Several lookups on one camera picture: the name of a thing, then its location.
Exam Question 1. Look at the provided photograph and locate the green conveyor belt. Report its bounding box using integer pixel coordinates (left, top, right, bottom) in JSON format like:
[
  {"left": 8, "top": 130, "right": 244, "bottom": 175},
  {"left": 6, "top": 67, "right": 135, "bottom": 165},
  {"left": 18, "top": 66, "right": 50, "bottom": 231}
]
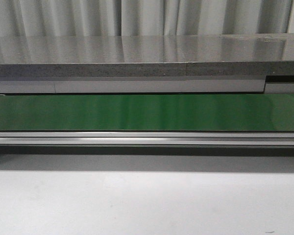
[{"left": 0, "top": 94, "right": 294, "bottom": 132}]

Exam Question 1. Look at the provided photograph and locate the grey speckled stone counter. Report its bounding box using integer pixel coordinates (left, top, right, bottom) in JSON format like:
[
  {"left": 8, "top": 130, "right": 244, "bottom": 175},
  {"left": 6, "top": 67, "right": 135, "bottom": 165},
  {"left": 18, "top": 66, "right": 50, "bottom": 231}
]
[{"left": 0, "top": 33, "right": 294, "bottom": 95}]

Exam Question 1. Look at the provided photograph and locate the white pleated curtain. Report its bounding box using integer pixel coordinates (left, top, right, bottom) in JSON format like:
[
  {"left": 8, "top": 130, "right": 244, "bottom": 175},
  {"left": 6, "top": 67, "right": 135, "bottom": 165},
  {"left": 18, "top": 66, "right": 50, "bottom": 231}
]
[{"left": 0, "top": 0, "right": 293, "bottom": 37}]

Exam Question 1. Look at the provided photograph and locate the aluminium conveyor frame rail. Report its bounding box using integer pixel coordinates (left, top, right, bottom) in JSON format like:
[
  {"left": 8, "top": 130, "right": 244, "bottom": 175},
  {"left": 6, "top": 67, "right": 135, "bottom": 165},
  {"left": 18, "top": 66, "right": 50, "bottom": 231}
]
[{"left": 0, "top": 131, "right": 294, "bottom": 147}]

